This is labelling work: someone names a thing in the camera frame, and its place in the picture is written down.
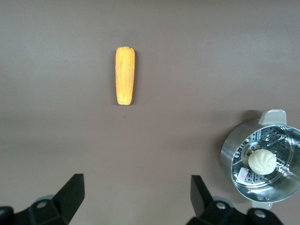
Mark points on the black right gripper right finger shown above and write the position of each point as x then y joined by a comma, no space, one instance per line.
201,199

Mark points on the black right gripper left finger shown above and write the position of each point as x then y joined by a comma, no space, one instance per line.
66,197

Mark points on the yellow corn cob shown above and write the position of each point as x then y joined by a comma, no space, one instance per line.
125,77

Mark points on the stainless steel steamer pot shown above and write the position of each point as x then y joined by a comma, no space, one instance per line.
230,145

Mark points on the white steamed bun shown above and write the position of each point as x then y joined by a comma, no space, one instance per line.
261,161

